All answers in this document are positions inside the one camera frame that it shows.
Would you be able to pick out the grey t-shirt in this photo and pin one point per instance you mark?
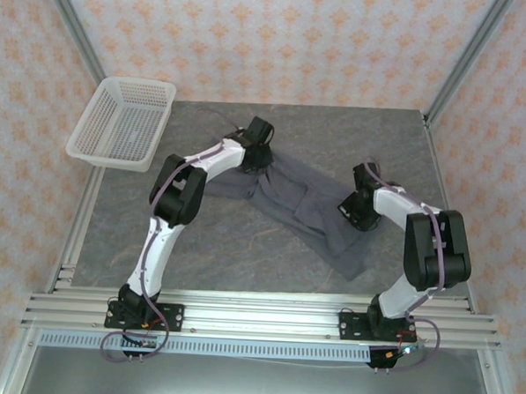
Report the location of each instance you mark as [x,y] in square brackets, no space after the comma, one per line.
[306,208]

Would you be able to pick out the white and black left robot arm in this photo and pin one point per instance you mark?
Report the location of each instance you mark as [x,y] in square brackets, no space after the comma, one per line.
[154,253]

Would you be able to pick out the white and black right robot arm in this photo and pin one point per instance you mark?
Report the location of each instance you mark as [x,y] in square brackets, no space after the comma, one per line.
[419,253]

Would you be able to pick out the white perforated plastic basket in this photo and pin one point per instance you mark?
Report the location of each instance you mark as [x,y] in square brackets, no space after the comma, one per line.
[121,123]

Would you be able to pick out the grey metal sheet panel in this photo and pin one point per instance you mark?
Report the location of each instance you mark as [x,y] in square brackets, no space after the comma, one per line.
[257,382]

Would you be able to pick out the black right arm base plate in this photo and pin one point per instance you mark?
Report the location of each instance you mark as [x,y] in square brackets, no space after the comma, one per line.
[353,325]

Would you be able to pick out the aluminium mounting rail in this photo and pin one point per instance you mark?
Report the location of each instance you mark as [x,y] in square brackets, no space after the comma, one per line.
[261,316]

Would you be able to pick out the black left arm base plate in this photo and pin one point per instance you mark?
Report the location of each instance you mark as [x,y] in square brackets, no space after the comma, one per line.
[173,316]

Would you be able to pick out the aluminium frame post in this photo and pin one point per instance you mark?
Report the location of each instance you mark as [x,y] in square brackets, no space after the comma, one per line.
[469,53]
[73,24]

